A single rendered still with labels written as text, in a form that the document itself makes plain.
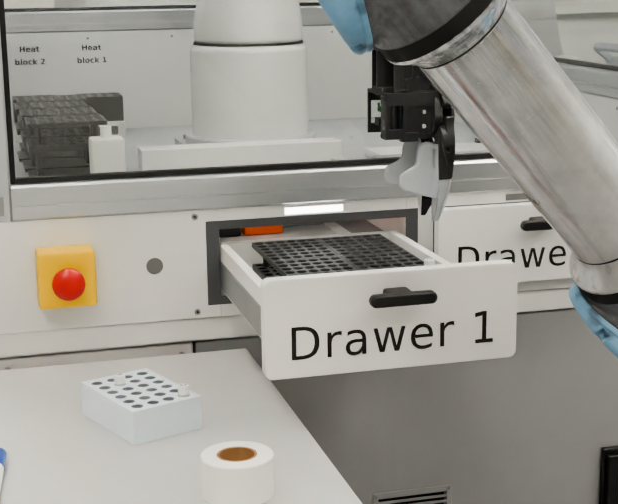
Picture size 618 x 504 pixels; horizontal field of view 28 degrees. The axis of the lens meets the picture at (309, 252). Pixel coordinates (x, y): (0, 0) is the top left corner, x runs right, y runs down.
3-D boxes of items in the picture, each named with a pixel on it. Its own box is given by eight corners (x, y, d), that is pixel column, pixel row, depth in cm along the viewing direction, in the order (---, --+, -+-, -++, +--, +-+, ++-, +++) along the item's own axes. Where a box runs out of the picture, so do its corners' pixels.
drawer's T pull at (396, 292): (438, 303, 134) (438, 291, 134) (371, 309, 132) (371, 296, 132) (426, 295, 137) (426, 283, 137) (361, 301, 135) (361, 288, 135)
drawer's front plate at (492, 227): (629, 273, 179) (632, 197, 177) (438, 289, 172) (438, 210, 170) (622, 270, 181) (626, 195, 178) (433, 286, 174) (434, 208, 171)
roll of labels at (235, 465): (236, 473, 125) (235, 435, 124) (289, 490, 120) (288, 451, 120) (186, 495, 120) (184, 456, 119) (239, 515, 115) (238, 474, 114)
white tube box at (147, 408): (202, 428, 137) (201, 395, 136) (133, 446, 132) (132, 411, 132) (147, 398, 147) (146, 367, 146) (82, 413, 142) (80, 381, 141)
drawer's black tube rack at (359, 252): (437, 322, 149) (438, 270, 148) (294, 335, 145) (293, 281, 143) (379, 279, 170) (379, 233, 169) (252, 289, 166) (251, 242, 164)
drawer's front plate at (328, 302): (515, 356, 142) (518, 262, 139) (265, 381, 135) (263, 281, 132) (509, 352, 143) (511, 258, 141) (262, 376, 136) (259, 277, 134)
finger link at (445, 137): (427, 179, 145) (424, 104, 144) (441, 178, 146) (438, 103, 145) (442, 180, 141) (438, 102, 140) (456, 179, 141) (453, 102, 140)
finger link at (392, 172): (378, 209, 150) (381, 135, 147) (424, 206, 152) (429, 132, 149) (386, 217, 148) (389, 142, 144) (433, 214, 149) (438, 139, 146)
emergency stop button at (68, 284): (86, 300, 154) (85, 269, 153) (53, 303, 153) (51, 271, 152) (84, 294, 157) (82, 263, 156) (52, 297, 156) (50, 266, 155)
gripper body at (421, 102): (366, 137, 147) (366, 33, 144) (435, 134, 149) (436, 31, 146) (387, 146, 140) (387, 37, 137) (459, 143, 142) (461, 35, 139)
